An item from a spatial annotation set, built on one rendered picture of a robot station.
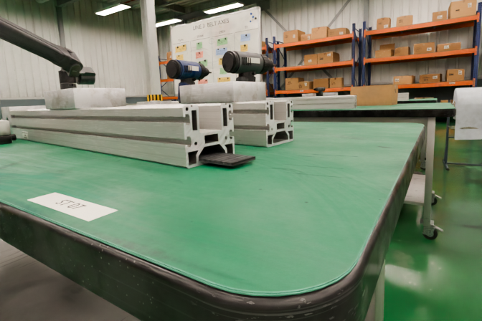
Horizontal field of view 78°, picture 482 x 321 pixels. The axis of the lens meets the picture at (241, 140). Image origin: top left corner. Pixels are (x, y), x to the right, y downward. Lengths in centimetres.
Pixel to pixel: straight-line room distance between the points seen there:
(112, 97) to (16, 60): 1234
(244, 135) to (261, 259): 42
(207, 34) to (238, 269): 414
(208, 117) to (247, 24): 346
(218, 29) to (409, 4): 803
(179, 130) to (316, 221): 24
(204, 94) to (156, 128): 21
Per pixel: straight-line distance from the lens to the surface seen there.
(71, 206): 32
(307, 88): 1059
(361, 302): 20
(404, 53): 1007
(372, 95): 248
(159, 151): 45
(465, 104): 396
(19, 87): 1294
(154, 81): 925
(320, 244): 20
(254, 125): 57
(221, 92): 60
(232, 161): 39
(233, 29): 402
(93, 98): 69
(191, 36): 445
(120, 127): 54
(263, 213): 24
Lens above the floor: 87
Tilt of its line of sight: 8 degrees down
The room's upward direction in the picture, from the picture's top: 2 degrees counter-clockwise
